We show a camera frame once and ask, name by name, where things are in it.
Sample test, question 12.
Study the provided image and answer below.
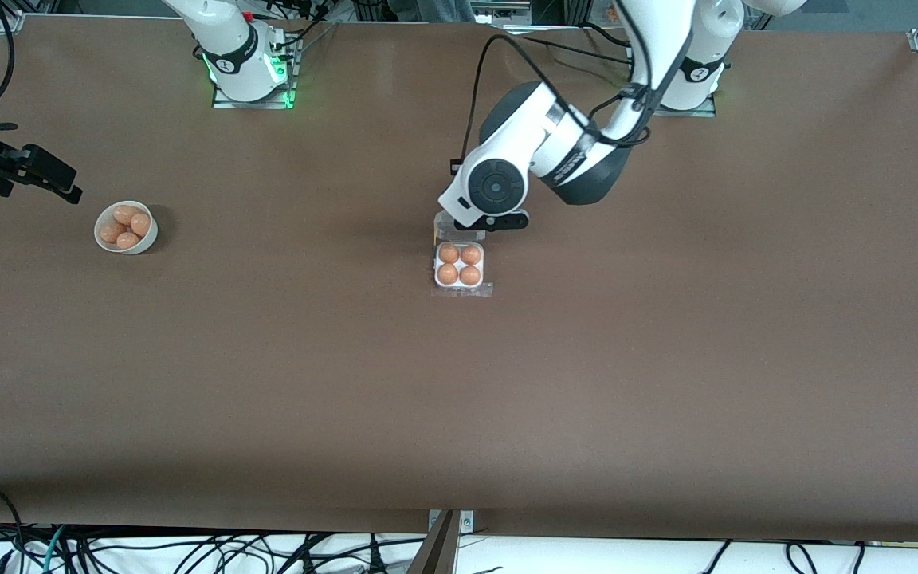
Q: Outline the small metal bracket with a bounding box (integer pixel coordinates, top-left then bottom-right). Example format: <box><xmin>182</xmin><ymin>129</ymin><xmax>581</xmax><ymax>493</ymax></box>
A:
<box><xmin>427</xmin><ymin>510</ymin><xmax>474</xmax><ymax>533</ymax></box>

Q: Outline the white round bowl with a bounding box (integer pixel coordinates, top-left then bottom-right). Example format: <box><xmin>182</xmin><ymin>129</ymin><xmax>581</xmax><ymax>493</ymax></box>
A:
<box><xmin>93</xmin><ymin>199</ymin><xmax>159</xmax><ymax>255</ymax></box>

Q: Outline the teal cable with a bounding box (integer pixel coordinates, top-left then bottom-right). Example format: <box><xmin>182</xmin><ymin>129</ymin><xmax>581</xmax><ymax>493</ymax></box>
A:
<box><xmin>38</xmin><ymin>525</ymin><xmax>69</xmax><ymax>574</ymax></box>

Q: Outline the person in blue jeans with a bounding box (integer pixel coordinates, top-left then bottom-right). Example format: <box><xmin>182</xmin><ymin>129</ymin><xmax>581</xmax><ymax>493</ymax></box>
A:
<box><xmin>387</xmin><ymin>0</ymin><xmax>477</xmax><ymax>23</ymax></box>

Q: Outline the clear plastic egg carton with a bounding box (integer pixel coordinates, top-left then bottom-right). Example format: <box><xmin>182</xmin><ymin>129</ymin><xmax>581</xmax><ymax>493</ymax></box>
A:
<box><xmin>431</xmin><ymin>212</ymin><xmax>496</xmax><ymax>298</ymax></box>

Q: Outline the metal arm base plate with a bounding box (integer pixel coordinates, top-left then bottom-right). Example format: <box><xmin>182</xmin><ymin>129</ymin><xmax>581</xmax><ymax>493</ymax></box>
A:
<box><xmin>654</xmin><ymin>80</ymin><xmax>719</xmax><ymax>118</ymax></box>
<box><xmin>212</xmin><ymin>32</ymin><xmax>298</xmax><ymax>110</ymax></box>

